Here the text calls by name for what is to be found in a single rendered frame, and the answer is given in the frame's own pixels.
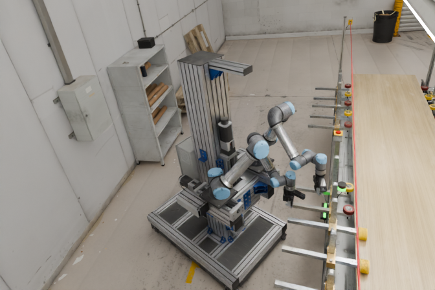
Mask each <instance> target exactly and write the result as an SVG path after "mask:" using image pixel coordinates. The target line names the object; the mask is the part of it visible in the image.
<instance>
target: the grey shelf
mask: <svg viewBox="0 0 435 290"><path fill-rule="evenodd" d="M163 49H164V50H163ZM165 58H166V59H165ZM124 61H125V62H129V63H127V64H123V63H124ZM147 61H148V62H150V63H151V67H150V68H148V69H147V70H146V72H147V77H142V74H141V72H140V68H139V67H140V66H141V65H143V64H144V63H146V62H147ZM167 67H168V68H167ZM106 68H107V71H108V74H109V78H110V80H111V84H112V86H113V90H114V92H115V96H116V99H117V102H118V106H119V109H120V112H121V115H122V118H123V121H124V125H125V127H126V131H127V133H128V137H129V141H130V143H131V147H132V149H133V153H134V156H135V159H136V162H137V164H138V165H139V164H140V162H139V161H157V162H161V166H164V165H165V163H164V156H165V155H166V152H167V151H168V149H169V148H170V147H171V145H172V144H173V142H174V140H175V139H176V137H177V136H178V134H179V132H180V131H181V135H183V128H182V124H181V119H180V115H179V109H178V106H177V100H176V96H175V90H174V87H173V81H172V75H171V71H170V66H169V62H168V56H167V53H166V47H165V44H157V45H155V46H154V47H152V48H151V49H140V48H139V46H138V45H137V46H136V47H135V48H134V49H132V50H130V51H129V52H128V53H126V54H125V55H123V56H122V57H120V58H119V59H118V60H116V61H114V62H113V63H112V64H111V65H109V66H107V67H106ZM135 69H136V70H135ZM137 76H138V77H137ZM169 76H170V77H169ZM161 82H162V83H164V84H165V85H167V86H168V89H167V90H166V91H165V92H164V93H163V94H162V95H161V97H160V98H159V99H158V100H157V101H156V102H155V103H154V104H153V105H152V106H151V107H150V105H149V102H148V98H147V95H146V90H145V88H147V86H149V84H151V85H153V84H157V85H159V84H160V83H161ZM170 82H171V83H170ZM145 105H146V106H145ZM157 106H158V107H159V108H160V109H161V108H162V107H163V106H166V107H167V110H166V111H165V112H164V114H163V115H162V117H161V118H160V119H159V121H158V122H157V123H156V125H154V122H153V117H152V113H153V111H154V110H155V109H156V108H157ZM177 116H178V117H177ZM179 125H180V126H179ZM151 129H152V130H151ZM129 133H130V134H129ZM138 160H139V161H138Z"/></svg>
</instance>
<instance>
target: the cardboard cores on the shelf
mask: <svg viewBox="0 0 435 290"><path fill-rule="evenodd" d="M144 65H145V68H146V70H147V69H148V68H150V67H151V63H150V62H148V61H147V62H146V63H145V64H144ZM167 89H168V86H167V85H165V84H164V83H162V82H161V83H160V84H159V85H157V84H153V85H151V84H149V86H147V88H145V90H146V95H147V98H148V102H149V105H150V107H151V106H152V105H153V104H154V103H155V102H156V101H157V100H158V99H159V98H160V97H161V95H162V94H163V93H164V92H165V91H166V90H167ZM166 110H167V107H166V106H163V107H162V108H161V109H160V108H159V107H158V106H157V108H156V109H155V110H154V111H153V113H152V117H153V122H154V125H156V123H157V122H158V121H159V119H160V118H161V117H162V115H163V114H164V112H165V111H166Z"/></svg>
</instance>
